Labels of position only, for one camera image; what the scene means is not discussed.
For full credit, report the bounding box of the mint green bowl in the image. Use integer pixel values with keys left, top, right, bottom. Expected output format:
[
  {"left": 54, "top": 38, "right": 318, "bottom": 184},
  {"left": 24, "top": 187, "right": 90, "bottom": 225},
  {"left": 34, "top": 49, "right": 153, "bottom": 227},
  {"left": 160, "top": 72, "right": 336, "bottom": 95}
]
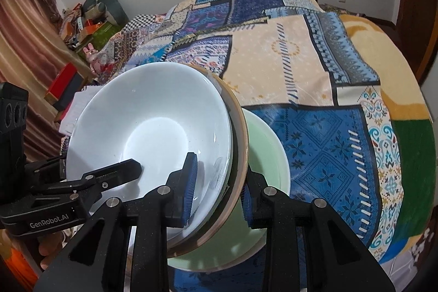
[{"left": 168, "top": 109, "right": 290, "bottom": 273}]

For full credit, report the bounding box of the pink bowl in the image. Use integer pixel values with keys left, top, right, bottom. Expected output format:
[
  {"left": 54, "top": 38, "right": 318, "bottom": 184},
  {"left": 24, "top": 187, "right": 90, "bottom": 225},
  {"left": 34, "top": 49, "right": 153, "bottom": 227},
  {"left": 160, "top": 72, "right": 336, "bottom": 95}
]
[{"left": 167, "top": 65, "right": 249, "bottom": 258}]

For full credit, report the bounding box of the white bowl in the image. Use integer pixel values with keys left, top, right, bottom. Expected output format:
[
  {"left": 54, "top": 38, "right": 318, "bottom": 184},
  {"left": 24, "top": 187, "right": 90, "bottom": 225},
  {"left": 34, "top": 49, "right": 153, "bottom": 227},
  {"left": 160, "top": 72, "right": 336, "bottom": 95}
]
[{"left": 66, "top": 62, "right": 233, "bottom": 247}]

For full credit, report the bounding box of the left hand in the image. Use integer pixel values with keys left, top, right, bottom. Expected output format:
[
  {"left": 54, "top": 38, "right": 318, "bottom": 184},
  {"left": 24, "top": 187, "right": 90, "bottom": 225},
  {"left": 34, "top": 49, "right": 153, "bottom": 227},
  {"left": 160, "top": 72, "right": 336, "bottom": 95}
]
[{"left": 39, "top": 231, "right": 66, "bottom": 270}]

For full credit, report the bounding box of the white folded cloth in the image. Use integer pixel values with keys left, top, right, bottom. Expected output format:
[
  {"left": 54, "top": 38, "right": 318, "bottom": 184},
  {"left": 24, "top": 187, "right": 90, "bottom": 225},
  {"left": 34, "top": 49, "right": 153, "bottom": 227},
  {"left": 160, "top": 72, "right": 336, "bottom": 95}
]
[{"left": 59, "top": 85, "right": 102, "bottom": 136}]

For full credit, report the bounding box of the red box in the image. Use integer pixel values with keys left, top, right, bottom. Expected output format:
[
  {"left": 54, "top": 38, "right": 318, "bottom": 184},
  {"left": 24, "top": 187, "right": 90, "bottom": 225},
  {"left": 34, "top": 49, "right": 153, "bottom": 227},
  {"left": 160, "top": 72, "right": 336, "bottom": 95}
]
[{"left": 44, "top": 63, "right": 78, "bottom": 105}]

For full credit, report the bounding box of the pink bunny toy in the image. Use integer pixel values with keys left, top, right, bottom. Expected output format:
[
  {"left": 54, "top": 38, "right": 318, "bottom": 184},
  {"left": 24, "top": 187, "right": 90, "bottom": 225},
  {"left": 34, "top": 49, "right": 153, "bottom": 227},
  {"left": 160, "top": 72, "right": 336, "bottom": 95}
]
[{"left": 82, "top": 42, "right": 102, "bottom": 75}]

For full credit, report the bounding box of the striped brown curtain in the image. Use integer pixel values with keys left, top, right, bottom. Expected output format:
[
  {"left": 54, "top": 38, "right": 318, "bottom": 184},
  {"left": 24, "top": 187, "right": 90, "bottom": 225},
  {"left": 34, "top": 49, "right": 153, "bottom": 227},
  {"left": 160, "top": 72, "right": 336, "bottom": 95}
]
[{"left": 1, "top": 0, "right": 91, "bottom": 161}]

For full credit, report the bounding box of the beige green fleece blanket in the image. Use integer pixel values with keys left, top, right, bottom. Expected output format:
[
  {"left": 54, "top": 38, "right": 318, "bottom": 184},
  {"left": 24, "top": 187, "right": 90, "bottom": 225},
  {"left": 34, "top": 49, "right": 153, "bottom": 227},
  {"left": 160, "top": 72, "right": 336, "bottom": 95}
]
[{"left": 307, "top": 0, "right": 438, "bottom": 265}]

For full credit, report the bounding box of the green storage box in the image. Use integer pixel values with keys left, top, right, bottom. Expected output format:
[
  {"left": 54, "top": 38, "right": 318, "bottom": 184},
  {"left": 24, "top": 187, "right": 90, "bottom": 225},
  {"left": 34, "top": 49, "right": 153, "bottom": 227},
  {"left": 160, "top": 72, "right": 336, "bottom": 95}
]
[{"left": 76, "top": 21, "right": 122, "bottom": 52}]

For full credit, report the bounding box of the grey plush cushion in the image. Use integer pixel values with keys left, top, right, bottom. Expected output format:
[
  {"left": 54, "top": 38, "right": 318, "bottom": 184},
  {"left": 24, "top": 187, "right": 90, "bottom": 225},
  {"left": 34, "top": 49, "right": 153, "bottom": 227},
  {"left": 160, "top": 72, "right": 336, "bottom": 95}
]
[{"left": 82, "top": 0, "right": 128, "bottom": 26}]

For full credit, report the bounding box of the patchwork patterned bed cover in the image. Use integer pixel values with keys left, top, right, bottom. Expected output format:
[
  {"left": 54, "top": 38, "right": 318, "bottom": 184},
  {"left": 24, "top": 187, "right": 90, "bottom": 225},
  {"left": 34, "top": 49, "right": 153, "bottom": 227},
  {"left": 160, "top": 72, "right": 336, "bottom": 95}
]
[{"left": 61, "top": 0, "right": 408, "bottom": 292}]

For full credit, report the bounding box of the wooden door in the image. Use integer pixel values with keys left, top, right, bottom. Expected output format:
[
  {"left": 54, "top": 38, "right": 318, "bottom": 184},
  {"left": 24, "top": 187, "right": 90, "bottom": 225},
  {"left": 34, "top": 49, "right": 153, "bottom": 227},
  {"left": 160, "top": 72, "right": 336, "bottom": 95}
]
[{"left": 396, "top": 0, "right": 437, "bottom": 84}]

